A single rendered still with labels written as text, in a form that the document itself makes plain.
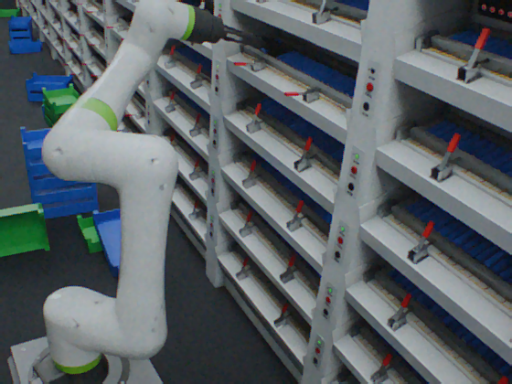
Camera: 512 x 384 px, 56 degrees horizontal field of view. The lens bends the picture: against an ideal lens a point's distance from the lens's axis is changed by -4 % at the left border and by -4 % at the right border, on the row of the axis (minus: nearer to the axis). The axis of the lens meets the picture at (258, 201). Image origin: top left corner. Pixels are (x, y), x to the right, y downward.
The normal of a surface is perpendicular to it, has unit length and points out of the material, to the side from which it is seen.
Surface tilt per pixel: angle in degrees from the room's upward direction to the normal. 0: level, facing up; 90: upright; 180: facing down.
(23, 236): 90
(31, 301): 0
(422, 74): 106
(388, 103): 90
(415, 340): 16
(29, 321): 0
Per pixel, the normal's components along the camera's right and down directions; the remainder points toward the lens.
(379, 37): -0.86, 0.20
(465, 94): -0.85, 0.43
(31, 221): 0.46, 0.49
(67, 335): -0.12, 0.45
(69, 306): 0.09, -0.74
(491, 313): -0.16, -0.76
